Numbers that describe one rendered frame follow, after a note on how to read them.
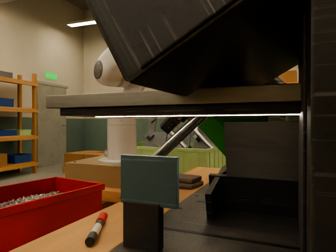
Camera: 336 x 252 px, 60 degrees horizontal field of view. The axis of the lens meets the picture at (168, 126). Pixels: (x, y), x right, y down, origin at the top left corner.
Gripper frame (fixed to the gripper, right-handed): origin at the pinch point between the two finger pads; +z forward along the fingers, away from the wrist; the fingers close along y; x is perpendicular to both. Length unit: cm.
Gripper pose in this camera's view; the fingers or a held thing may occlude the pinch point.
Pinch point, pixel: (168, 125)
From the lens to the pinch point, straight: 82.9
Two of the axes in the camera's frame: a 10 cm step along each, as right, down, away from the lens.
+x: 7.2, 5.9, 3.6
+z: -6.7, 7.2, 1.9
